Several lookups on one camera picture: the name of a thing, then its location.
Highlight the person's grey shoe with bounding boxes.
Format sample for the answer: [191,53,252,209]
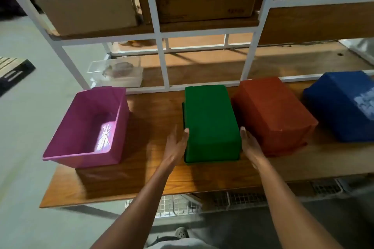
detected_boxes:
[174,227,190,240]

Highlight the person's grey shirt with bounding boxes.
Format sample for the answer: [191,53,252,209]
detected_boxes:
[146,237,217,249]

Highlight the green plastic bin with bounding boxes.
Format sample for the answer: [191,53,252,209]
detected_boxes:
[182,84,242,164]

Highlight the person's right hand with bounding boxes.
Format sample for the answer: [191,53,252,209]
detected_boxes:
[239,126,271,170]

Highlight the wooden pallet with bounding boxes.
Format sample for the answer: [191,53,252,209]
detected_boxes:
[0,56,36,98]

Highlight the person's left forearm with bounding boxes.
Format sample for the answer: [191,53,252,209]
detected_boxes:
[90,164,176,249]

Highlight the red plastic bin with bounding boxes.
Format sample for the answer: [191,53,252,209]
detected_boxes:
[231,76,319,158]

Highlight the person's left hand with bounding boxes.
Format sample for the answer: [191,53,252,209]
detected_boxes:
[161,124,190,172]

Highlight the white wire mesh basket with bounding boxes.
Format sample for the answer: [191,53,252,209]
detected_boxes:
[124,179,344,219]

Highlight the person's right forearm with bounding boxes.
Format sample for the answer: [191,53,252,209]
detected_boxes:
[257,161,344,249]

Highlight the pink plastic bin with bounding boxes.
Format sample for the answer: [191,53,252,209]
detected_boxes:
[42,86,131,169]

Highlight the white metal shelf rack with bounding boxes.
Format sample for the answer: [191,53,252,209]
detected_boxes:
[0,0,374,95]

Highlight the blue plastic bin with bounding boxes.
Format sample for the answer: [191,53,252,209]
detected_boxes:
[302,70,374,143]

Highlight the clear plastic container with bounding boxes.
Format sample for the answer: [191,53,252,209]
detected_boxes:
[87,56,144,88]

